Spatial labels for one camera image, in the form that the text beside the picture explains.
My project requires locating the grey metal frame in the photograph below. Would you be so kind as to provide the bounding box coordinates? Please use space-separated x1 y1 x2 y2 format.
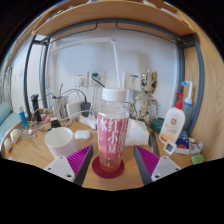
22 18 205 134

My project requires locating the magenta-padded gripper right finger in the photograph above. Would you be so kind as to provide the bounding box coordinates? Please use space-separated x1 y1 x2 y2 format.
133 144 183 186

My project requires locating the white squeezed tube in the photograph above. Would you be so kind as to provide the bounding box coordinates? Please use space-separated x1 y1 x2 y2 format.
174 143 204 155

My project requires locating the white power adapter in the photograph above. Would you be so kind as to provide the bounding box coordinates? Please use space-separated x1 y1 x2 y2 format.
66 100 83 118

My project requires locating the clear pink-labelled drink bottle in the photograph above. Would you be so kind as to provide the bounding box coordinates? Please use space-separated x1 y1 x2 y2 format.
97 87 130 173

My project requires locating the black plug charger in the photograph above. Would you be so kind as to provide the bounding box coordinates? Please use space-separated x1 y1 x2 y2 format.
80 101 92 118

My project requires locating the black power cable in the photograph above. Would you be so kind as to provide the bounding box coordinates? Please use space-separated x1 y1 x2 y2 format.
91 73 106 88

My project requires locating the white power strip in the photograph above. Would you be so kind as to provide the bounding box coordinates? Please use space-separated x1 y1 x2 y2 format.
78 114 98 130

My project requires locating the dark green round container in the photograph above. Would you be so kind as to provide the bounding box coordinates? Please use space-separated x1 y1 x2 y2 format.
149 117 165 134

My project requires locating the metal ruler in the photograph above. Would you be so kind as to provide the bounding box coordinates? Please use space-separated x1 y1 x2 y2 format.
148 128 161 157

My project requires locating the tree creature figurine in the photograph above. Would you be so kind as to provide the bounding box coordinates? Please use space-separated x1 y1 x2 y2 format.
129 69 160 126

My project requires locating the white wall plate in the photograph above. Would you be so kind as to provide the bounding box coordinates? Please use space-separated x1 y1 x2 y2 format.
124 71 142 93

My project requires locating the white tissue pack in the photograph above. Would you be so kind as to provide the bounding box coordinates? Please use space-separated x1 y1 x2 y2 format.
124 118 150 147

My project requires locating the flat round red coaster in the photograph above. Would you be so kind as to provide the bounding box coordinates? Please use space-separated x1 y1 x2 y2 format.
91 155 125 179

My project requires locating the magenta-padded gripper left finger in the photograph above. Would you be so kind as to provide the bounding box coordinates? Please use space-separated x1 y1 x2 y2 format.
43 144 94 187

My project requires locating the teal bedding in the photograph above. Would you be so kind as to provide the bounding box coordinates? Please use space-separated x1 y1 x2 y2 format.
0 101 22 151

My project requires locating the white earbuds case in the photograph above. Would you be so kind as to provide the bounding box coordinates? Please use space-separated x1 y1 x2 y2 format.
74 129 92 140

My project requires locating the small white square thermometer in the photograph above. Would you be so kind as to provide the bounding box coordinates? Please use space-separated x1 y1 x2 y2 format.
163 139 177 155

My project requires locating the small blue tube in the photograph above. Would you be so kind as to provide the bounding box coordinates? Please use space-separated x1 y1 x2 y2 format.
17 105 29 129

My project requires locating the white red-pump lotion bottle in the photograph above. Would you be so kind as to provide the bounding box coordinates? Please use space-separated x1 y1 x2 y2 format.
158 92 186 145

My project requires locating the small blue box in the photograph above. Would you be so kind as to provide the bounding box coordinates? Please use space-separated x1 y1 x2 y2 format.
175 134 190 149

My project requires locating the white double wall socket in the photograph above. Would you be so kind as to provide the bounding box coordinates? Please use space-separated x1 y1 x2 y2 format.
73 70 107 88

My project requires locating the small green packet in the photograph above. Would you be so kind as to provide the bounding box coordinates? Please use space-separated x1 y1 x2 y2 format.
190 153 207 165

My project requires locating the white cup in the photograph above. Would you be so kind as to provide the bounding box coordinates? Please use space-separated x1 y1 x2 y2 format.
44 126 78 159

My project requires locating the black electric shaver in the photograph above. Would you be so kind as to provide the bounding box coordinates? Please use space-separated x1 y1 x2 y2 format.
30 94 43 123

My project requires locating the wooden shelf unit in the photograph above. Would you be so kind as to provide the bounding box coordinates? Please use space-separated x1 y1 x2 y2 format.
31 0 198 38

